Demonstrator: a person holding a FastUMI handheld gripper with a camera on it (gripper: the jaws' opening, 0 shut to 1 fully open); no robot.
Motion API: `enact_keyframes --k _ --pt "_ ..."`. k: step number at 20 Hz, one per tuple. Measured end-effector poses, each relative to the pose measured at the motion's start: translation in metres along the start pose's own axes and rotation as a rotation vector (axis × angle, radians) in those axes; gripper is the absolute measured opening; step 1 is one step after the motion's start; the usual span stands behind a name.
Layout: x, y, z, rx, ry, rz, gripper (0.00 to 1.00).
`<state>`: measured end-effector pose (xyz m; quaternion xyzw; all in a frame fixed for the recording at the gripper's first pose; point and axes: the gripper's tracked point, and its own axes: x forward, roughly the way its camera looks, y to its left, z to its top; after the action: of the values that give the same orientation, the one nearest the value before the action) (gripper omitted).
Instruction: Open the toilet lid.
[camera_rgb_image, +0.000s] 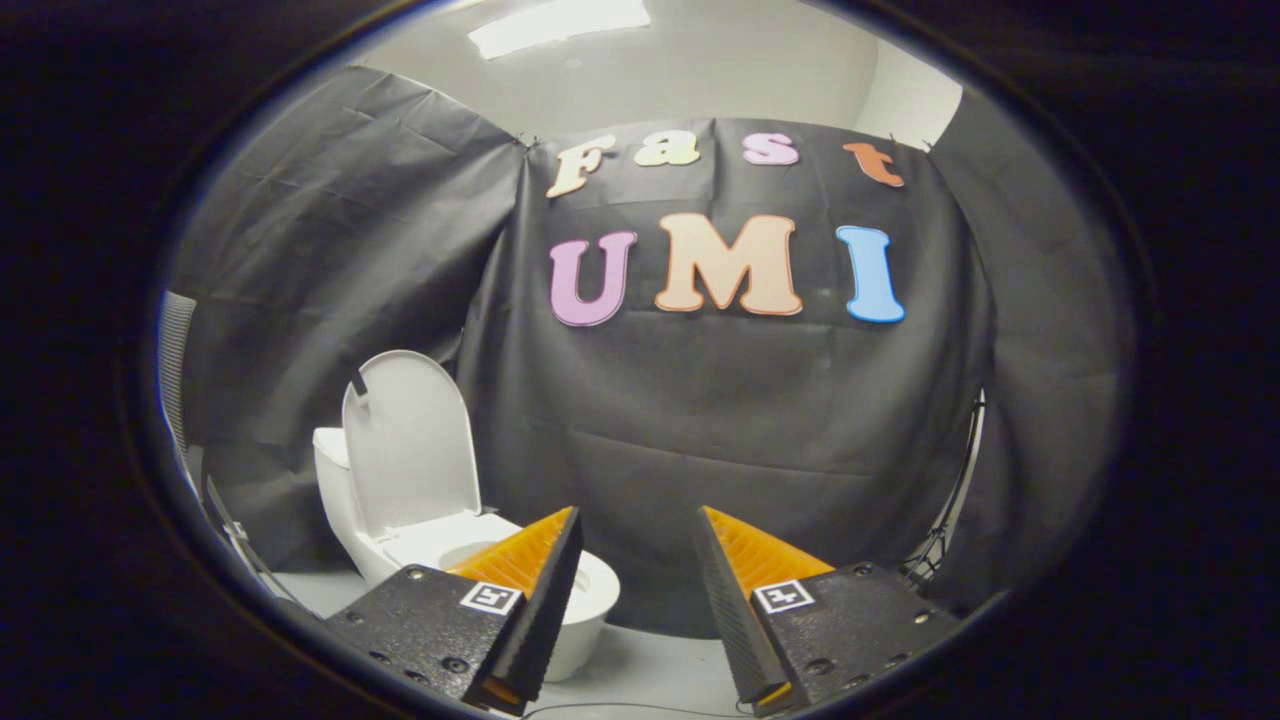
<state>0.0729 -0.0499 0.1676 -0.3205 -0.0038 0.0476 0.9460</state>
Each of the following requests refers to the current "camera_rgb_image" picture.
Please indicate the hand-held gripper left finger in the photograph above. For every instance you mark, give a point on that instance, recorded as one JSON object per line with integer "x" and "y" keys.
{"x": 545, "y": 600}

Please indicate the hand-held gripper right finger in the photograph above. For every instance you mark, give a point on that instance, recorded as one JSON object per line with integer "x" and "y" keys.
{"x": 725, "y": 610}

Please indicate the white toilet lid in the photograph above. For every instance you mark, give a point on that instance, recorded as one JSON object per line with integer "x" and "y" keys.
{"x": 415, "y": 450}

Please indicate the white toilet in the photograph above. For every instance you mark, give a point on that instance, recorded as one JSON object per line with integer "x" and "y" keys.
{"x": 345, "y": 500}

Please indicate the black backdrop stand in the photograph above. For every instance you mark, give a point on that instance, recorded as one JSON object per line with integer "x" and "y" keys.
{"x": 962, "y": 490}

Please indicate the mesh chair back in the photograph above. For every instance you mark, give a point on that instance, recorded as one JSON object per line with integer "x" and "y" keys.
{"x": 176, "y": 370}

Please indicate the ceiling light panel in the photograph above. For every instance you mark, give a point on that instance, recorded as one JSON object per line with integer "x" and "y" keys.
{"x": 560, "y": 25}

